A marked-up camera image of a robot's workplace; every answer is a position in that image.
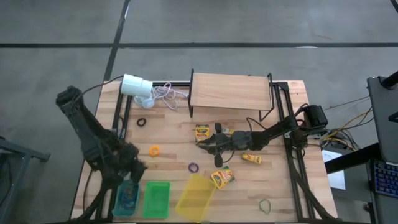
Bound grey metal cart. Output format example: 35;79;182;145
0;136;50;218

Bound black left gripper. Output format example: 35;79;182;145
119;142;149;187

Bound white desk lamp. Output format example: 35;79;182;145
119;73;155;109

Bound Crayola crayon box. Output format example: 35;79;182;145
210;166;236;190
195;124;210;146

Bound black desk bar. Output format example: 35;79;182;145
325;142;381;175

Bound teal plastic bin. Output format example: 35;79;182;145
111;179;141;218

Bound black aluminium table frame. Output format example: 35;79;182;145
73;80;338;223

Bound white paper sheet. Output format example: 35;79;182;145
321;149;346;190

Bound backlit computer keyboard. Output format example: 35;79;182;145
372;159;398;199

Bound green rubber band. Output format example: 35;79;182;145
258;198;272;215

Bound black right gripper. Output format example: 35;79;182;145
198;122;249;168

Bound dark grey computer panel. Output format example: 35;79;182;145
366;75;398;164

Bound large orange rubber band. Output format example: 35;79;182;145
122;189;137;203

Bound black pole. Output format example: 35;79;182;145
381;70;398;90

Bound wooden shelf riser black legs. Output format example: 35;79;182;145
187;68;276;123

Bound white lamp power cable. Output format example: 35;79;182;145
152;82;190;110

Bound thin black cable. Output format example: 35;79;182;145
76;75;124;96

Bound green plastic basket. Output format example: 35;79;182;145
142;181;172;220

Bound yellow translucent plastic bin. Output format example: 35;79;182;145
175;173;216;223

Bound yellow cable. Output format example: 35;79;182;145
322;108;373;152

